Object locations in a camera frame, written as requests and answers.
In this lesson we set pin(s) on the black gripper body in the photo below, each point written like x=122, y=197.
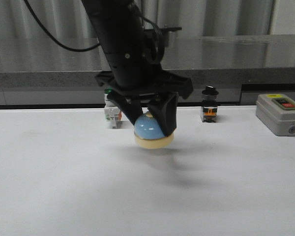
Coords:
x=130, y=83

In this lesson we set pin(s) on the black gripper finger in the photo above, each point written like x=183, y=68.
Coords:
x=132, y=110
x=164, y=109

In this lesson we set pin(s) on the blue and cream call bell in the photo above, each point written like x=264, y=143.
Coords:
x=148, y=133

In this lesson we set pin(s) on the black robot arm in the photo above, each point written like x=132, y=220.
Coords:
x=134, y=59

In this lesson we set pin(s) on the grey curtain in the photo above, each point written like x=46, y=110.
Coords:
x=68, y=19

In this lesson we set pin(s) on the green pushbutton switch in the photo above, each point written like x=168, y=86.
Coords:
x=112, y=113

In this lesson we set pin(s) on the black selector switch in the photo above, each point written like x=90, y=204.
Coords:
x=209, y=104

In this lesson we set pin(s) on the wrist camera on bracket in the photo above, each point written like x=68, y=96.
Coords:
x=169, y=34

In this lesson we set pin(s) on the grey on-off switch box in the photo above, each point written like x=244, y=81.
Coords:
x=277, y=112

